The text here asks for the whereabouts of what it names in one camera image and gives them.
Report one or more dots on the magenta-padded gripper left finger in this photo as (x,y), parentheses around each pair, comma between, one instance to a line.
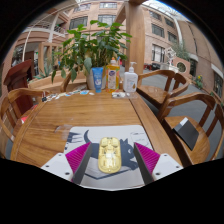
(60,165)

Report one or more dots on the green potted plant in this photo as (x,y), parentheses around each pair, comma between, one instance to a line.
(90,46)

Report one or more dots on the dark red wooden lectern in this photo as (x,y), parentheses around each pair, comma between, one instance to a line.
(16,80)

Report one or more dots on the bunch of keys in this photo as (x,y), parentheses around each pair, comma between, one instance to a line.
(45,98)

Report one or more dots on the white pump bottle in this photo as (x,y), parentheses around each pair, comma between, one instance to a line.
(130,81)

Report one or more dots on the yellow flowering plant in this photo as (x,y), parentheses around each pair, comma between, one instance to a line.
(199,82)

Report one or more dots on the black notebook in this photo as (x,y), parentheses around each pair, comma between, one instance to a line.
(188,133)

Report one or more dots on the small white packet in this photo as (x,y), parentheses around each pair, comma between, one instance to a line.
(118,95)

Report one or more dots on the wooden chair behind plant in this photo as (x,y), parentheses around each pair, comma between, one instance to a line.
(66,81)

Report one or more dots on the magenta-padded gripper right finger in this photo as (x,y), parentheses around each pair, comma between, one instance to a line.
(161,165)

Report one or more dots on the yellow bottle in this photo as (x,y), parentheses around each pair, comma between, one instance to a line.
(112,78)

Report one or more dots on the wooden armchair with red packet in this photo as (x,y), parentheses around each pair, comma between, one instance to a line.
(13,95)

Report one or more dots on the white cat-print mouse pad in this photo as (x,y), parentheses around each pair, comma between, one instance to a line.
(133,135)

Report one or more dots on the wooden armchair with black notebook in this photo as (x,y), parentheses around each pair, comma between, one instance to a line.
(200,146)

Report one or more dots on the long wooden planter box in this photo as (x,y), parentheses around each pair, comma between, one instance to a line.
(43,83)

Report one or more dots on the blue tube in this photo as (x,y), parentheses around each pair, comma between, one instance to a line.
(97,80)

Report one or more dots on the white sculpture on pedestal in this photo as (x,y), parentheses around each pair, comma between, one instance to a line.
(170,60)

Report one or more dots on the dark bust statue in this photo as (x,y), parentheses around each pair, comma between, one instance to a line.
(18,58)

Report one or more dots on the empty wooden armchair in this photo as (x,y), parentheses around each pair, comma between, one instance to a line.
(156,93)

